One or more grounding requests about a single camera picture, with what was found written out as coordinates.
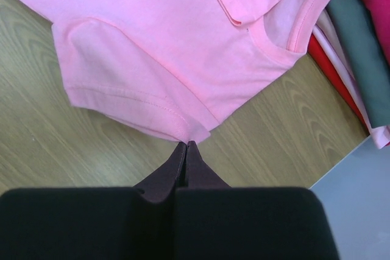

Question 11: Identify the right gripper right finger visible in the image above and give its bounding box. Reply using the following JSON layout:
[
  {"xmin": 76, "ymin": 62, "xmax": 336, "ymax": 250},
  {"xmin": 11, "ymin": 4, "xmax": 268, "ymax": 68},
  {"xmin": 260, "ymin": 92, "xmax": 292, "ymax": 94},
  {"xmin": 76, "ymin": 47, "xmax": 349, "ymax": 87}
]
[{"xmin": 173, "ymin": 142, "xmax": 339, "ymax": 259}]

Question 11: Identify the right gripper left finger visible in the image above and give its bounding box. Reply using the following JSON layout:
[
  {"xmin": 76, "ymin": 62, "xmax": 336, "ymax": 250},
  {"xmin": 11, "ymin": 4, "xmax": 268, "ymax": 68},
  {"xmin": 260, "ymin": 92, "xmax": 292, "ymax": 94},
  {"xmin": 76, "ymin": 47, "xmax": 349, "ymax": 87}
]
[{"xmin": 1, "ymin": 143, "xmax": 186, "ymax": 259}]

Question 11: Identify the folded red t shirt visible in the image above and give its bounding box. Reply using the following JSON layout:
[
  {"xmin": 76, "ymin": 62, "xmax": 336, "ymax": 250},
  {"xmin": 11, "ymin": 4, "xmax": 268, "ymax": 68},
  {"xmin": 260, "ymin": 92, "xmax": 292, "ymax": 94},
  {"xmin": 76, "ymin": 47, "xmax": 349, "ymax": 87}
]
[{"xmin": 308, "ymin": 34, "xmax": 367, "ymax": 128}]

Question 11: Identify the folded light pink t shirt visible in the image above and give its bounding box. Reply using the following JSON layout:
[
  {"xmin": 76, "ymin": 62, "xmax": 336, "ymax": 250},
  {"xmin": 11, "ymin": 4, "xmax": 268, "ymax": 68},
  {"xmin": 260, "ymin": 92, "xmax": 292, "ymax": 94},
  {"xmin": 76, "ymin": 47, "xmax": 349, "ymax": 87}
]
[{"xmin": 312, "ymin": 11, "xmax": 389, "ymax": 149}]

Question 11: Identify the folded grey t shirt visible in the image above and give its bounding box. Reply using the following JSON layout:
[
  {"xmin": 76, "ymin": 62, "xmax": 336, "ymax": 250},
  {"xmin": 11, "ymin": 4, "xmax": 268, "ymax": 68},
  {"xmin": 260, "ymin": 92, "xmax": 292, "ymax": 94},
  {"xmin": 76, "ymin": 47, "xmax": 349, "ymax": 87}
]
[{"xmin": 326, "ymin": 0, "xmax": 389, "ymax": 128}]

